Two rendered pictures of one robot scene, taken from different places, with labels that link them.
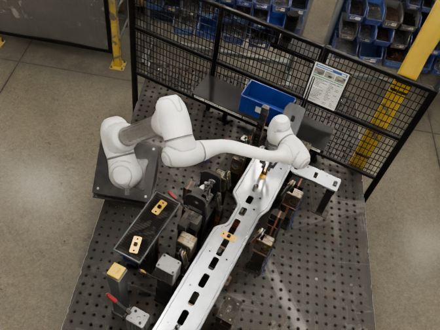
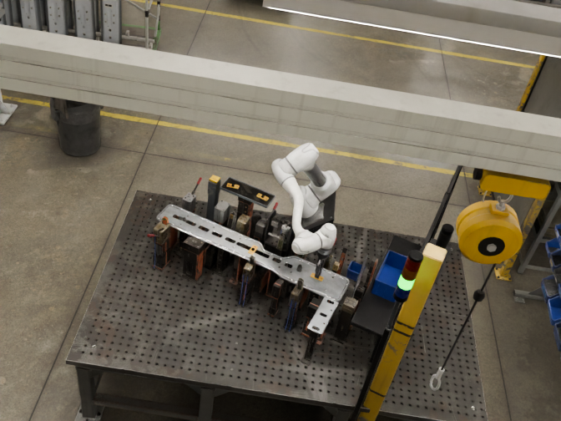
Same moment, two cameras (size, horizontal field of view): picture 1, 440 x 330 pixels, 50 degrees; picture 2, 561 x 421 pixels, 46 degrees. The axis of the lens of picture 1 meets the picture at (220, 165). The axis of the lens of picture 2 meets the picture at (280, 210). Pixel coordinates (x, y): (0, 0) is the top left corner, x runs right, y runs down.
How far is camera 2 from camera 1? 3.62 m
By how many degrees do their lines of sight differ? 59
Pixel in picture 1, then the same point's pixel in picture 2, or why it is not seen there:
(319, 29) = not seen: outside the picture
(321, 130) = (377, 323)
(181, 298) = (204, 222)
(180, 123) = (294, 154)
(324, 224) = (293, 358)
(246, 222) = (266, 261)
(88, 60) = not seen: hidden behind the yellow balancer
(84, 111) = not seen: hidden behind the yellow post
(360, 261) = (255, 382)
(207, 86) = (407, 246)
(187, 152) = (280, 168)
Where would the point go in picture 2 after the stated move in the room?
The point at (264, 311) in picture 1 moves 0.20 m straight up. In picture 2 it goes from (207, 303) to (209, 282)
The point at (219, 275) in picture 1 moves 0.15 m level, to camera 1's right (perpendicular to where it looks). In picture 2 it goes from (220, 241) to (215, 257)
